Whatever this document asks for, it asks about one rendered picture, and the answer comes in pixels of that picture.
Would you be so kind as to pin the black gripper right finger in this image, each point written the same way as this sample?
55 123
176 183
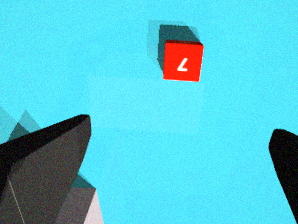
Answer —
283 149

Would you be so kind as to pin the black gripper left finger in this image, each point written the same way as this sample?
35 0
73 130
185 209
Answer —
38 169

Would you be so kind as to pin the red block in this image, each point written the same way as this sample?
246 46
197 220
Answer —
182 60

